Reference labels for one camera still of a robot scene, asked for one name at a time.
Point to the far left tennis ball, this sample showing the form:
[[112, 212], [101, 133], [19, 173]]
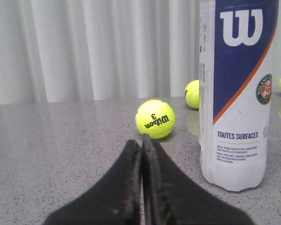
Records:
[[155, 118]]

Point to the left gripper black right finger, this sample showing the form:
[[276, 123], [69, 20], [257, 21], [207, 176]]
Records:
[[171, 198]]

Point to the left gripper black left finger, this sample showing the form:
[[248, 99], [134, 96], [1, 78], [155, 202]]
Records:
[[113, 200]]

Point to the grey curtain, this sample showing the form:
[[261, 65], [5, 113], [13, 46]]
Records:
[[82, 50]]

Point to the Roland Garros tennis ball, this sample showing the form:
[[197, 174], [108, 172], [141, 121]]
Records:
[[192, 94]]

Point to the white Wilson tennis ball can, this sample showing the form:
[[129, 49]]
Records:
[[236, 80]]

